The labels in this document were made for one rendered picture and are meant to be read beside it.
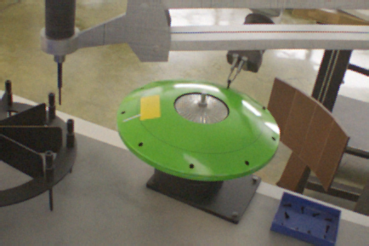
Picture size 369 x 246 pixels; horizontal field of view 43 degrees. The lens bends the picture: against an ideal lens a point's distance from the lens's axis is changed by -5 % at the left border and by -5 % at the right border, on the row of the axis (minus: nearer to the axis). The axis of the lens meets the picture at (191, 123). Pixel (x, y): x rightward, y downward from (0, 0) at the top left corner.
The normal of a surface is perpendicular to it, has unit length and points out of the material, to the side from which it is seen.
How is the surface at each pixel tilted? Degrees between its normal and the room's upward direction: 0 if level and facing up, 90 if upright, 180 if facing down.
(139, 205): 0
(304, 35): 9
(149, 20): 90
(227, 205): 0
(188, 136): 14
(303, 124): 90
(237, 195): 0
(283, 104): 90
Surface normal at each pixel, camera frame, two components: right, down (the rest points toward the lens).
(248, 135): 0.36, -0.65
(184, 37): -0.02, -0.82
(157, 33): 0.02, 0.58
